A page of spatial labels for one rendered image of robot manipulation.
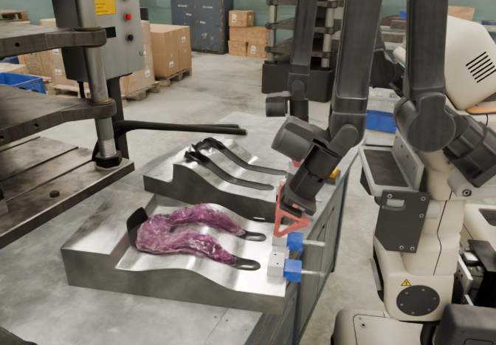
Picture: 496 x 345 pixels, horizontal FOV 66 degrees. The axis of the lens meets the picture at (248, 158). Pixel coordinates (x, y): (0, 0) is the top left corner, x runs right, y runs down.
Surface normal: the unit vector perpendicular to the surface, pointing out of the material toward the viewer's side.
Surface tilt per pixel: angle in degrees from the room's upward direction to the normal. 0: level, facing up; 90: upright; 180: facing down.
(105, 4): 90
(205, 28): 90
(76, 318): 0
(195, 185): 90
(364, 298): 0
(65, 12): 90
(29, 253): 0
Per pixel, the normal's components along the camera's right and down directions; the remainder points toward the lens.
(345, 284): 0.02, -0.90
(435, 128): -0.12, 0.42
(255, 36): -0.46, 0.33
